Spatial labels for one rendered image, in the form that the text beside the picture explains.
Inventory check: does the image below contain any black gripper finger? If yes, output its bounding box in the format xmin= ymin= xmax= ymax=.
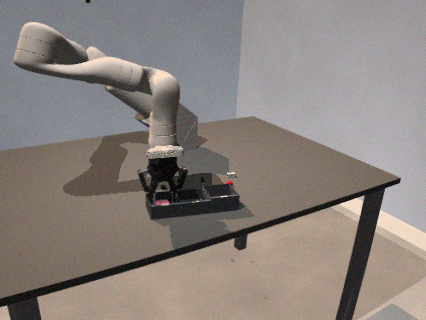
xmin=137 ymin=169 xmax=162 ymax=205
xmin=166 ymin=167 xmax=188 ymax=203

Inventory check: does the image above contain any dark grey rack of three bins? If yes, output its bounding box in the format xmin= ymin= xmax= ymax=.
xmin=146 ymin=183 xmax=240 ymax=220

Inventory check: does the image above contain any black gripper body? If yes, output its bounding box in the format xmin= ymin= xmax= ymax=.
xmin=147 ymin=157 xmax=178 ymax=182

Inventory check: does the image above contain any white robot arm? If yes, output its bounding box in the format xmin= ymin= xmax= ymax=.
xmin=14 ymin=22 xmax=184 ymax=159

